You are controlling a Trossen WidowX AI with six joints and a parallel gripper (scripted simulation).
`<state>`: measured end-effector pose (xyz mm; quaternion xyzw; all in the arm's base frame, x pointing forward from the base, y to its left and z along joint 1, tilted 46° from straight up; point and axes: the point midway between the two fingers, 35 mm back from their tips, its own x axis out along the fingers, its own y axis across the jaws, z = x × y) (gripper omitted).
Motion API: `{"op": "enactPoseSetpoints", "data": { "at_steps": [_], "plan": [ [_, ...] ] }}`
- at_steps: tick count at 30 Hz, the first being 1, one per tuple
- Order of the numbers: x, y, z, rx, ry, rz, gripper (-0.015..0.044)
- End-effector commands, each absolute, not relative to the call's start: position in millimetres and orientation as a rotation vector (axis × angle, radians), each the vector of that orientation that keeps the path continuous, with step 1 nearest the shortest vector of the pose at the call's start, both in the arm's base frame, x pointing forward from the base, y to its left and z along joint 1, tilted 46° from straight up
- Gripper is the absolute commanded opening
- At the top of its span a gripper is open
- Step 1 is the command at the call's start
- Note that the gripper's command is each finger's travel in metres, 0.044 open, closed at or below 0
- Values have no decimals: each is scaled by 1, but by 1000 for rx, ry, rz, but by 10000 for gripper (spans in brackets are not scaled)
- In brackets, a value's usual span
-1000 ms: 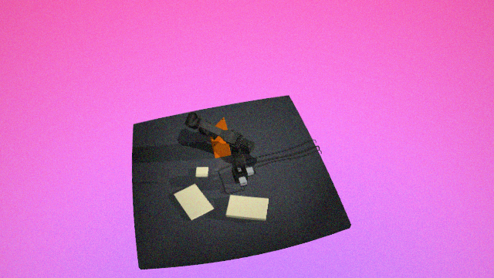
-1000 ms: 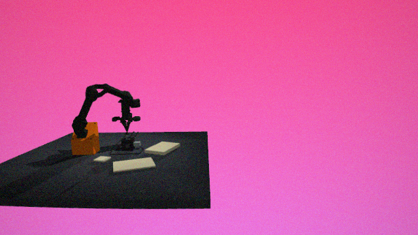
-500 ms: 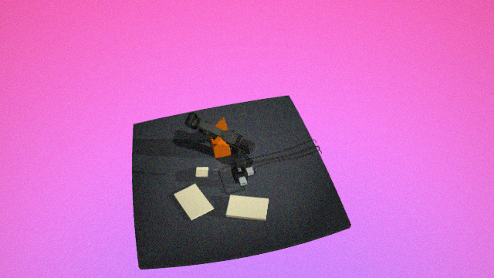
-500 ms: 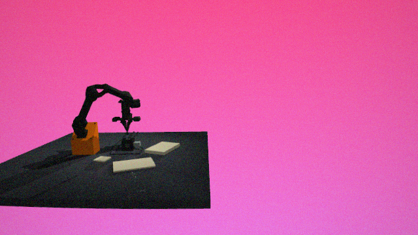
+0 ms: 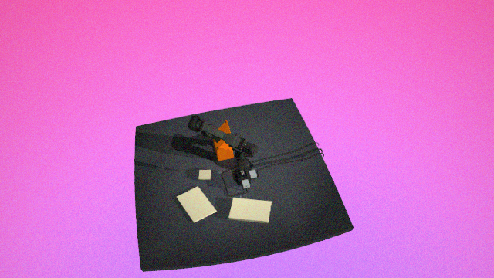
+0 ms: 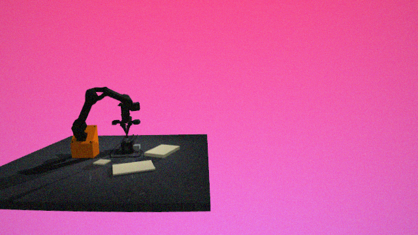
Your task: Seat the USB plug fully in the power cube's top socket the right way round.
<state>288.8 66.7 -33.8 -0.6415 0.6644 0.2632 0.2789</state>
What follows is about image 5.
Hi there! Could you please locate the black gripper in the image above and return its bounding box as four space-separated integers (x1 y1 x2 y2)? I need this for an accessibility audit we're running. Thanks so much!
232 149 250 171

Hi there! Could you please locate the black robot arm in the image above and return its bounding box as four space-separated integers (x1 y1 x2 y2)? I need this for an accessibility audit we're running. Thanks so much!
188 115 258 158

